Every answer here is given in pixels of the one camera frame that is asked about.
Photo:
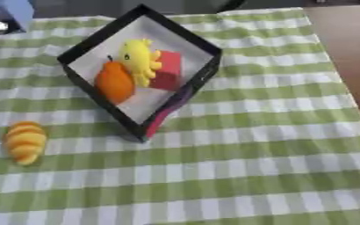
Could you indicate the blue object with dark base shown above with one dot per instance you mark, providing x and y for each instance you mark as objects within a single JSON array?
[{"x": 11, "y": 11}]

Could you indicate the yellow toy croissant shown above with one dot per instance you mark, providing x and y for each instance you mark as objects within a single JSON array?
[{"x": 25, "y": 141}]

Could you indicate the black box with white inside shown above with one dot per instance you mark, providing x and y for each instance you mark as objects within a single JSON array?
[{"x": 193, "y": 47}]

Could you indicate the red block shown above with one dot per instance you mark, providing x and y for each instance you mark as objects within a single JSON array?
[{"x": 168, "y": 70}]

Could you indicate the orange toy pear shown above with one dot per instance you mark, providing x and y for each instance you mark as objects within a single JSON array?
[{"x": 114, "y": 82}]

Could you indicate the yellow soft toy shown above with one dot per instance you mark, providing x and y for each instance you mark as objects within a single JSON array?
[{"x": 136, "y": 57}]

